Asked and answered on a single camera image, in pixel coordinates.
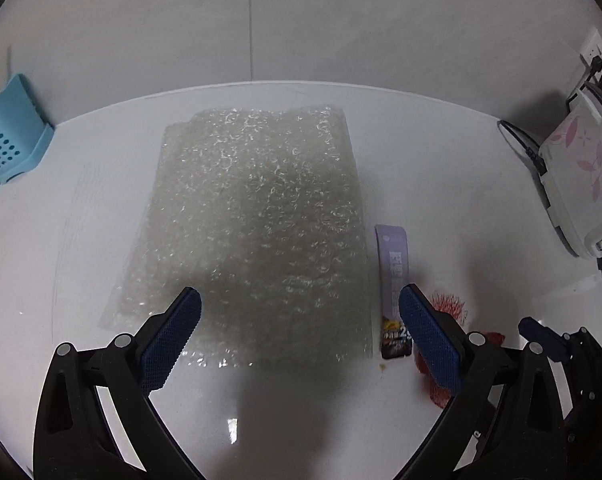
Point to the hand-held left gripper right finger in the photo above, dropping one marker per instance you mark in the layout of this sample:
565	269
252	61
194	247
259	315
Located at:
431	340

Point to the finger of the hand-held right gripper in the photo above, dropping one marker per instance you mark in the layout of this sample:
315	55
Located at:
541	332
588	350

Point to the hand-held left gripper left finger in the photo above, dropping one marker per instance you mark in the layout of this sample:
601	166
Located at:
173	340

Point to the red mesh net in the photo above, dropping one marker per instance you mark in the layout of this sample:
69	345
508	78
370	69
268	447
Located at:
451	307

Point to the clear bubble wrap sheet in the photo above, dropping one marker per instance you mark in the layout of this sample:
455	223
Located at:
251	210

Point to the purple sachet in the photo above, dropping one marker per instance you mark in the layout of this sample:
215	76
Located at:
393	260

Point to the white flowered rice cooker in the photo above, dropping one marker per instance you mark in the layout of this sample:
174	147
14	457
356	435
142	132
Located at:
581	170

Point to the blue utensil holder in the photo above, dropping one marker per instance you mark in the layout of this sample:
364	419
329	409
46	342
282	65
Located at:
11	130

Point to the black plug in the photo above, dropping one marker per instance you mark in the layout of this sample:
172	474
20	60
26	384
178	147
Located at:
595	65

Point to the white wall socket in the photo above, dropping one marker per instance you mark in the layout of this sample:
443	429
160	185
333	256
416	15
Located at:
593	44

